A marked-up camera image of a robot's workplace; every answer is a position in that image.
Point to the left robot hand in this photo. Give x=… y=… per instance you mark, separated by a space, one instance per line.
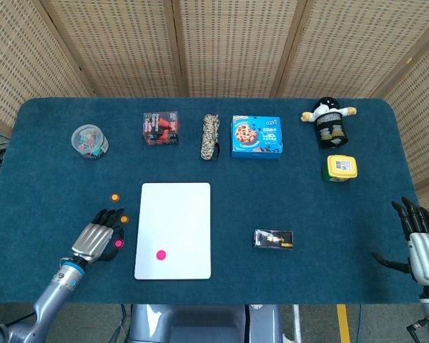
x=93 y=239

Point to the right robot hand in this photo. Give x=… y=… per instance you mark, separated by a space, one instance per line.
x=425 y=250

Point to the pink round magnet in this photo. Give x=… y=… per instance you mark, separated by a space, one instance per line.
x=161 y=254
x=118 y=243

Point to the yellow round magnet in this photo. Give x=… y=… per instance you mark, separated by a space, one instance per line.
x=124 y=219
x=114 y=197

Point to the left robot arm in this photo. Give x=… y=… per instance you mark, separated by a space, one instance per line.
x=50 y=296

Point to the white magnetic board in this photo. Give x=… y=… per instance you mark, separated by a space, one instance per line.
x=178 y=214

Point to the clear jar of binder clips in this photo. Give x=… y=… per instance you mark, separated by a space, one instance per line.
x=89 y=143

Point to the green box with yellow lid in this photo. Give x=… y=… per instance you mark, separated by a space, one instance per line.
x=339 y=168

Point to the clear box of red-black clips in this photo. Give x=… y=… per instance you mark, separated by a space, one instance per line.
x=161 y=128

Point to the grey robot torso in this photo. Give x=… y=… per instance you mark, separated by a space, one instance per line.
x=200 y=321

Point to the black mesh pen holder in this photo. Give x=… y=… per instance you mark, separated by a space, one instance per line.
x=332 y=143

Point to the white table leg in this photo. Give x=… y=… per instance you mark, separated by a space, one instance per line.
x=297 y=321

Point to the blue felt table cover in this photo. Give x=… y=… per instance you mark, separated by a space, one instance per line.
x=236 y=200

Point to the black ink stick box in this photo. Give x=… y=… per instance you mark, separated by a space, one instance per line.
x=273 y=239

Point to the penguin plush toy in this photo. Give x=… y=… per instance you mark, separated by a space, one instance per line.
x=325 y=105

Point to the blue cookie box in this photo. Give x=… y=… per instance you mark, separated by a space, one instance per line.
x=255 y=137

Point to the woven folding screen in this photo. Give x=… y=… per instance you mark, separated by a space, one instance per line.
x=236 y=46

